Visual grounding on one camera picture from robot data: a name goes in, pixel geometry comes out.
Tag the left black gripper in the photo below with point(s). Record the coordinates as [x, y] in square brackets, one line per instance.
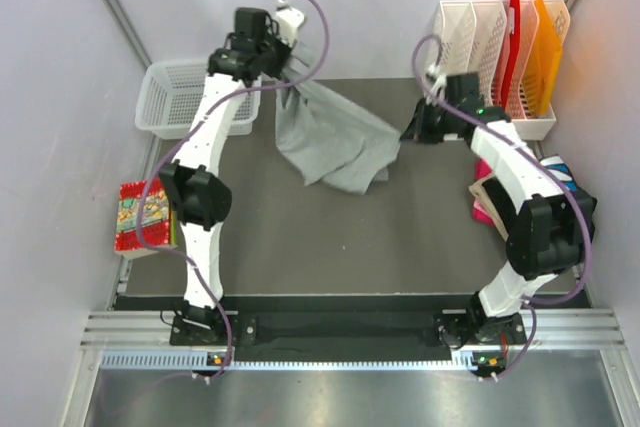
[285, 54]

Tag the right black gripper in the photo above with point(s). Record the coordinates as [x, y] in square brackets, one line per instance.
[417, 130]

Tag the grey t-shirt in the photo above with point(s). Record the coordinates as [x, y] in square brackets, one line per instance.
[330, 139]

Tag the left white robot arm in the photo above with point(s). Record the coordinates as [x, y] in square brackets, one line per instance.
[260, 43]

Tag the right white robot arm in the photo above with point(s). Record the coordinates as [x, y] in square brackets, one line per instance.
[549, 224]

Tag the beige folded t-shirt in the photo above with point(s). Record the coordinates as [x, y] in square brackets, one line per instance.
[497, 218]

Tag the magenta folded t-shirt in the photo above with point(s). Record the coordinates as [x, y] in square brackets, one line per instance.
[481, 212]

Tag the white file organizer rack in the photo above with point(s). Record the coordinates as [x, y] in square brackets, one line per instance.
[475, 34]

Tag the white perforated plastic basket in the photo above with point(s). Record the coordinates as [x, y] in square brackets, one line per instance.
[169, 97]

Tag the orange plastic folder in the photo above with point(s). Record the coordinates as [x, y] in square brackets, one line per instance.
[543, 63]

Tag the red plastic folder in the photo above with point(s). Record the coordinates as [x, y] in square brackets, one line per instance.
[514, 36]

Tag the black daisy print t-shirt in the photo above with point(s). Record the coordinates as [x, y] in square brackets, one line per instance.
[556, 166]

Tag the red illustrated book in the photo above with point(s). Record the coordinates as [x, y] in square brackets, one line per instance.
[157, 224]

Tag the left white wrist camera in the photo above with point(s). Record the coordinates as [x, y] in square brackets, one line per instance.
[290, 21]

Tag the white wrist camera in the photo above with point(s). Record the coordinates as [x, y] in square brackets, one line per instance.
[435, 79]
[290, 21]

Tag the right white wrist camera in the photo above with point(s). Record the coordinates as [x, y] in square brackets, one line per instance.
[435, 79]

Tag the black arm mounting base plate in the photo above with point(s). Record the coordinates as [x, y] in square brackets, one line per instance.
[338, 336]

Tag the white slotted cable duct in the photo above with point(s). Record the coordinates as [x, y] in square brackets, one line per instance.
[210, 361]

